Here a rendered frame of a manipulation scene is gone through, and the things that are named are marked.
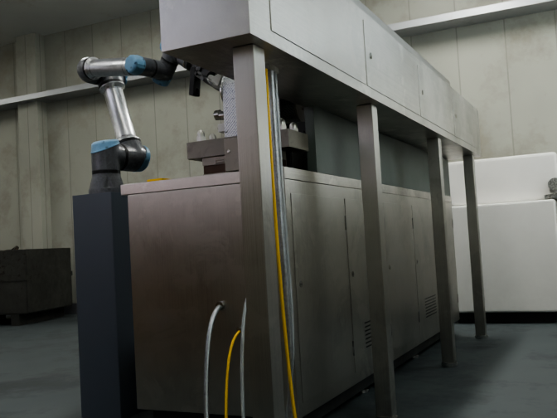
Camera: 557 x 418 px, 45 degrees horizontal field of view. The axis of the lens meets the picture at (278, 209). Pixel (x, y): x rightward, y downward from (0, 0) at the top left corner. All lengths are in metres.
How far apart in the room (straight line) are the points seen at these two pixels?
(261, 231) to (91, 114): 6.42
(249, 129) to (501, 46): 4.71
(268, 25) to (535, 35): 4.64
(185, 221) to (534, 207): 3.16
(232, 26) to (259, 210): 0.44
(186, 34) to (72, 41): 6.63
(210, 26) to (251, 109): 0.22
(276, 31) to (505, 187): 3.61
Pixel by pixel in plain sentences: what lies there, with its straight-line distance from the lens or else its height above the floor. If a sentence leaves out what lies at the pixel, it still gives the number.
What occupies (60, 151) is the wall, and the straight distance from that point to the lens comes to 8.19.
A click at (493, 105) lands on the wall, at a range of 6.10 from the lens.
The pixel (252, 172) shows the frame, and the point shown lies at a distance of 1.62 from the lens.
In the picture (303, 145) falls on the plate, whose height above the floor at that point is 0.99.
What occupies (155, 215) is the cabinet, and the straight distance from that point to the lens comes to 2.41.
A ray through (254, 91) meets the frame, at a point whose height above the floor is 1.02.
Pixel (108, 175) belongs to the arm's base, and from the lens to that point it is 2.85.
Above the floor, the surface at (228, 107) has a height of 1.18.
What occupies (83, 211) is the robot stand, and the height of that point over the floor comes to 0.83.
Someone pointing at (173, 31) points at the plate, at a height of 1.18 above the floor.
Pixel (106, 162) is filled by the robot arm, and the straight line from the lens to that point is 2.86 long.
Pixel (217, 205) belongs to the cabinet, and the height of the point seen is 0.79.
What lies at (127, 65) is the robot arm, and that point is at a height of 1.39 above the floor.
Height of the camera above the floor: 0.65
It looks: 3 degrees up
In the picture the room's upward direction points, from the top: 3 degrees counter-clockwise
